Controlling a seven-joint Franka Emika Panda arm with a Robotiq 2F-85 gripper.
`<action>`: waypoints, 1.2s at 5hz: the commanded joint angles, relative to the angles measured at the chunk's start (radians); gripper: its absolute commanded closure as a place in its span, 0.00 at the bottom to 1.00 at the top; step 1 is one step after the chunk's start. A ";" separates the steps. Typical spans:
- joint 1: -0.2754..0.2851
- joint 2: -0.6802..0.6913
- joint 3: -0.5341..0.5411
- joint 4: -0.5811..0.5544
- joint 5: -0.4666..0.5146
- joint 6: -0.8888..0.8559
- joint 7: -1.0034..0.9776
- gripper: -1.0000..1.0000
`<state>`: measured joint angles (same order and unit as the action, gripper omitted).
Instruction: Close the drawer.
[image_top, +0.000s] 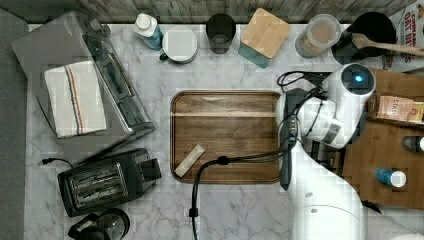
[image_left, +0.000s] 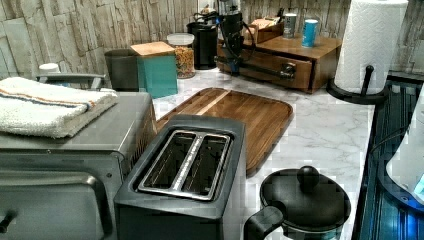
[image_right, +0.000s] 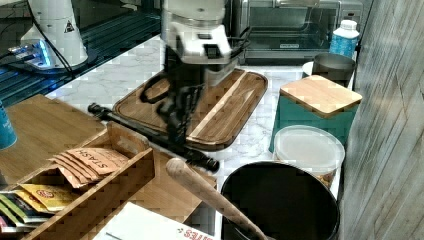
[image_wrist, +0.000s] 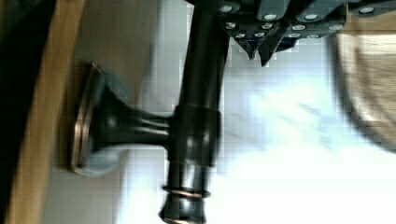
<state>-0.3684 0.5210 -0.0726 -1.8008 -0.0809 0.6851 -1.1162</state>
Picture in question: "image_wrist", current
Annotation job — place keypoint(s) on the black metal drawer handle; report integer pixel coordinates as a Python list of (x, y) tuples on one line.
[(105, 123)]

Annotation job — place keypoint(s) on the wooden serving tray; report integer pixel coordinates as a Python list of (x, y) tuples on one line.
[(363, 70)]

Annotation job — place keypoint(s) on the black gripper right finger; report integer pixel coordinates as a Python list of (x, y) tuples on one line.
[(272, 44)]

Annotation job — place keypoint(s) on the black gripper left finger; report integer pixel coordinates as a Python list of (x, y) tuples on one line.
[(250, 45)]

